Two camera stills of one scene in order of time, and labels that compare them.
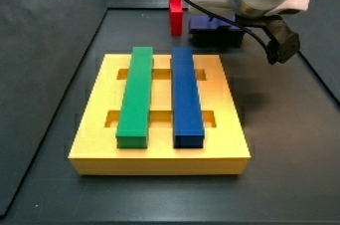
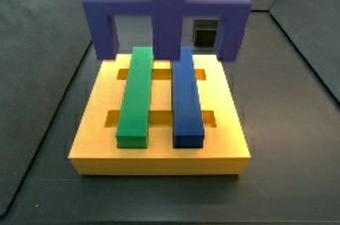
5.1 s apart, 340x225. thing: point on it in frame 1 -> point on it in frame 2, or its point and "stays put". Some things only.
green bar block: [134, 120] stays put
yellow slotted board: [96, 155] stays put
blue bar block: [188, 132] stays put
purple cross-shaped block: [209, 25] -> [168, 1]
